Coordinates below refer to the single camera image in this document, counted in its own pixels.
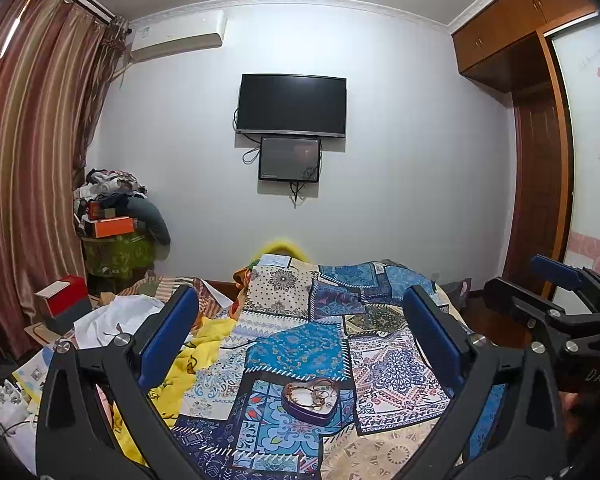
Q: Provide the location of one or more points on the white air conditioner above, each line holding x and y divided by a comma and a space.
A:
185, 33

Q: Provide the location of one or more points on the beige dotted pillow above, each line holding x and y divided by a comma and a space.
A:
280, 291

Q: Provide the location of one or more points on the white wardrobe panel pink hearts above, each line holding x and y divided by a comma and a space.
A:
577, 49

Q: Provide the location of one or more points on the orange box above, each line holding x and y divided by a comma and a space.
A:
113, 227

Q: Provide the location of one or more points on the red white box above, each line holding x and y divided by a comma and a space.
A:
63, 294

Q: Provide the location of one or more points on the clothes pile on chair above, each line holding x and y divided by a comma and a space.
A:
115, 263

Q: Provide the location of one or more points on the brown wooden door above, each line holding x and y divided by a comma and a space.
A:
544, 165

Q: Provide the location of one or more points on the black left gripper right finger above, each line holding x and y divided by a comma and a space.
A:
504, 420

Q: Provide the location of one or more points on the striped brown curtain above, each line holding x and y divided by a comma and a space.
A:
56, 64

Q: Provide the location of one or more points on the blue patterned patchwork cloth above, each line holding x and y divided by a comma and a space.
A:
263, 411

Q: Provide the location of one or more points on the yellow cloth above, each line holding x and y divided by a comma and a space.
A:
199, 354

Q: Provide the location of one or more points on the white blue paisley cloth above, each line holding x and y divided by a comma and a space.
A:
394, 386

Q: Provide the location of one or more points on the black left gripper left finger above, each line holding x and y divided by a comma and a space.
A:
96, 420

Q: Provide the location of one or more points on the brown overhead wooden cabinet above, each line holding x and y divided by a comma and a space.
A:
500, 47

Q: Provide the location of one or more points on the purple heart-shaped tin box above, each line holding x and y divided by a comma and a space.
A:
313, 402

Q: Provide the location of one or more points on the black wall television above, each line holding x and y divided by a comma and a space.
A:
292, 104

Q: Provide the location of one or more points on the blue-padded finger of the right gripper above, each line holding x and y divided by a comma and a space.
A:
557, 273

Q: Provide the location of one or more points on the white crumpled cloth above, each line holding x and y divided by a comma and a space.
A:
124, 314

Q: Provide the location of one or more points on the small black wall monitor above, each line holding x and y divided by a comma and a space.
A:
289, 159

